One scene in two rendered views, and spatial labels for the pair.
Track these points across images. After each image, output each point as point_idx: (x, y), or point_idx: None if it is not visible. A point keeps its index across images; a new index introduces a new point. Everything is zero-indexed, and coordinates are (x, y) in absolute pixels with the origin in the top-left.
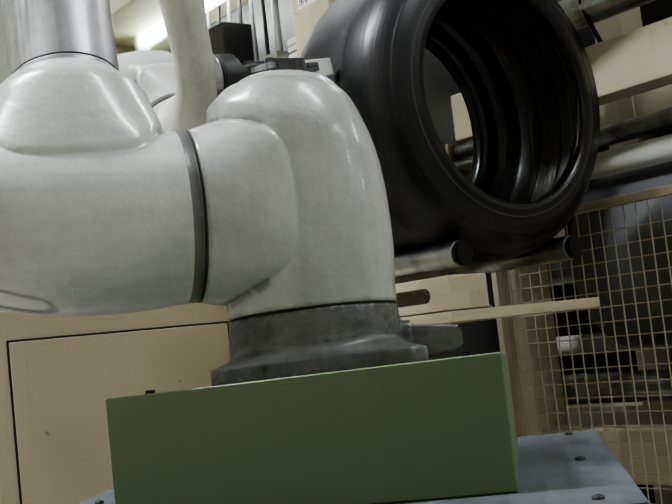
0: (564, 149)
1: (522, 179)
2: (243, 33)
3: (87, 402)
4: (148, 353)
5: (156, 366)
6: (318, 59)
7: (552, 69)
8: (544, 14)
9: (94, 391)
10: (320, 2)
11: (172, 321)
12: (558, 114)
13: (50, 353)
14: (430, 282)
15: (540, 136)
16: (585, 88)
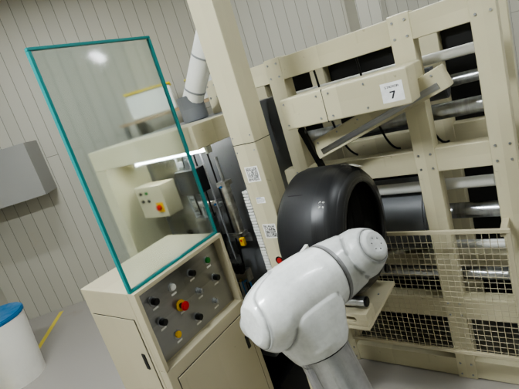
0: (365, 219)
1: (347, 228)
2: (201, 171)
3: (210, 379)
4: (223, 344)
5: (226, 346)
6: (305, 248)
7: (357, 190)
8: (368, 184)
9: (211, 373)
10: (262, 182)
11: (226, 325)
12: (361, 205)
13: (193, 370)
14: (356, 315)
15: (352, 212)
16: (381, 205)
